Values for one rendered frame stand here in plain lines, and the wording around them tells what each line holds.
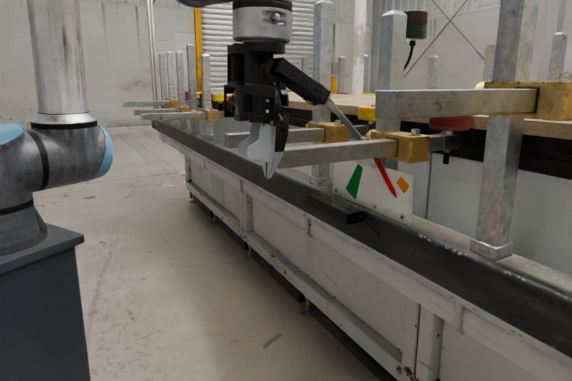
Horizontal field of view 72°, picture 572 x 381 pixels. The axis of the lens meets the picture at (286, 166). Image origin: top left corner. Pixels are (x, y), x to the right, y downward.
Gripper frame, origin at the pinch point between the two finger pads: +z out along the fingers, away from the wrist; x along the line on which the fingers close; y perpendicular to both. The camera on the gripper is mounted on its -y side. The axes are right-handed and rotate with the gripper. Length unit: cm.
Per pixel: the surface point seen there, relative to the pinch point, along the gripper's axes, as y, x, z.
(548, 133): -46, 17, -7
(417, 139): -27.6, 4.8, -4.5
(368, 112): -38.9, -23.0, -7.6
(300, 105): -46, -71, -7
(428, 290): -30.1, 8.7, 24.7
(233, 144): -1.9, -23.5, -1.0
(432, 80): -135, -90, -19
